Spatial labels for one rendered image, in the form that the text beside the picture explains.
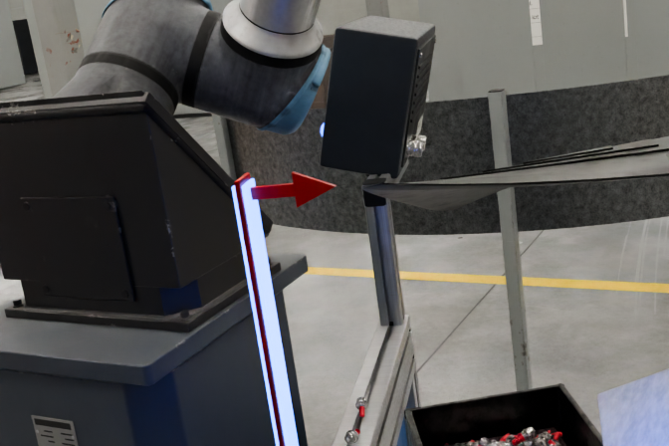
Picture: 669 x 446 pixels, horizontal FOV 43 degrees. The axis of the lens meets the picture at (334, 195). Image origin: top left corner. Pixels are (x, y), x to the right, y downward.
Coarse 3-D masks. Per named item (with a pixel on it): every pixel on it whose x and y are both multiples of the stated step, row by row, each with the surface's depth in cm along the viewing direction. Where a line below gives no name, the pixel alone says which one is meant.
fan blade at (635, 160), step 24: (624, 144) 54; (648, 144) 51; (504, 168) 53; (528, 168) 51; (552, 168) 49; (576, 168) 48; (600, 168) 47; (624, 168) 46; (648, 168) 46; (384, 192) 52; (408, 192) 54; (432, 192) 57; (456, 192) 60; (480, 192) 63
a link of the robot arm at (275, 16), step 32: (256, 0) 90; (288, 0) 89; (320, 0) 92; (224, 32) 94; (256, 32) 92; (288, 32) 92; (320, 32) 96; (224, 64) 95; (256, 64) 93; (288, 64) 93; (320, 64) 96; (224, 96) 96; (256, 96) 96; (288, 96) 96; (288, 128) 99
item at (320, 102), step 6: (324, 36) 763; (330, 36) 739; (324, 42) 729; (330, 42) 739; (330, 48) 727; (330, 60) 739; (330, 66) 738; (330, 72) 738; (324, 78) 728; (324, 84) 728; (318, 90) 730; (324, 90) 728; (318, 96) 731; (324, 96) 730; (318, 102) 735; (324, 102) 731; (312, 108) 738; (318, 108) 735; (324, 108) 733
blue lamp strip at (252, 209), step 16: (256, 208) 58; (256, 224) 57; (256, 240) 57; (256, 256) 57; (256, 272) 57; (272, 288) 59; (272, 304) 59; (272, 320) 59; (272, 336) 59; (272, 352) 59; (288, 384) 61; (288, 400) 61; (288, 416) 61; (288, 432) 60
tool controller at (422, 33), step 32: (352, 32) 110; (384, 32) 111; (416, 32) 116; (352, 64) 111; (384, 64) 110; (416, 64) 111; (352, 96) 112; (384, 96) 111; (416, 96) 117; (352, 128) 113; (384, 128) 112; (416, 128) 126; (320, 160) 116; (352, 160) 114; (384, 160) 113
